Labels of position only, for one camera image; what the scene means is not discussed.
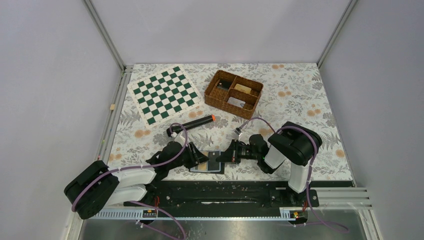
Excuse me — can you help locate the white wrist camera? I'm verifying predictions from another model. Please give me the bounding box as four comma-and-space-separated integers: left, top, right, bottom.
234, 127, 243, 140
171, 131, 187, 147

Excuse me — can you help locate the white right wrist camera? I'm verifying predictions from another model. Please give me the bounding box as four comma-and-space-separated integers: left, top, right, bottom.
234, 127, 243, 140

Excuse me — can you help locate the aluminium slotted rail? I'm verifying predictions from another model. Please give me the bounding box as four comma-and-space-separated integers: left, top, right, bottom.
92, 187, 372, 221

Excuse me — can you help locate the brown wicker divided basket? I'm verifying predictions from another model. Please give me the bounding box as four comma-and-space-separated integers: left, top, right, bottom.
204, 70, 264, 120

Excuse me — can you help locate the black leather card holder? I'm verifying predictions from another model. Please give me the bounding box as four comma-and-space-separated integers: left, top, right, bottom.
189, 150, 225, 175

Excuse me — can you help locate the black item in basket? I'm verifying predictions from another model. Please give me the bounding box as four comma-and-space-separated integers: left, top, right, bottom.
216, 79, 233, 91

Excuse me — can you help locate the black VIP card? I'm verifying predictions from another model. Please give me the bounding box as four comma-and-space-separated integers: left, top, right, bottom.
207, 150, 221, 173

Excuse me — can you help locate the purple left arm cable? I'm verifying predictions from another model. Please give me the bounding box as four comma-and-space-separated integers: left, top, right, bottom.
71, 122, 189, 240

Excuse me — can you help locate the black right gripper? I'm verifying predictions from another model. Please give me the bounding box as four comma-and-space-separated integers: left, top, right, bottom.
216, 139, 261, 164

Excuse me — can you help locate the black flashlight orange tip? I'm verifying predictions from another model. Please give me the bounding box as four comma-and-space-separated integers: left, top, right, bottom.
166, 114, 216, 137

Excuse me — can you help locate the tan card in basket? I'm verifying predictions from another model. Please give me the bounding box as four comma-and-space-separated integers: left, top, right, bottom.
234, 83, 252, 94

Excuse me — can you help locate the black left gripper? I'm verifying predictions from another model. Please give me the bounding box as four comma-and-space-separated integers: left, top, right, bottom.
168, 141, 210, 170

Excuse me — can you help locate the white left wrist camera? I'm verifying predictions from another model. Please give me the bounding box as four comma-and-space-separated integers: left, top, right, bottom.
171, 131, 187, 147

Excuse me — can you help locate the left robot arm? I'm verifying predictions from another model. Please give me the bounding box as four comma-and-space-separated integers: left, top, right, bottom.
63, 141, 209, 220

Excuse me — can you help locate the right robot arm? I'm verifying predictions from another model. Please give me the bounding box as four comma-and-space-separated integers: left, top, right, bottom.
216, 121, 323, 206

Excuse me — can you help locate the floral table mat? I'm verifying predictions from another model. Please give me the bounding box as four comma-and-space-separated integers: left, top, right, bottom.
107, 63, 354, 181

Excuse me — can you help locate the white card in basket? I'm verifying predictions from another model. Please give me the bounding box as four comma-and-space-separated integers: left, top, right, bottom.
227, 97, 246, 108

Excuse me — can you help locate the green white chessboard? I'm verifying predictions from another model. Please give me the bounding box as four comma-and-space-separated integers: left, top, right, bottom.
127, 64, 204, 129

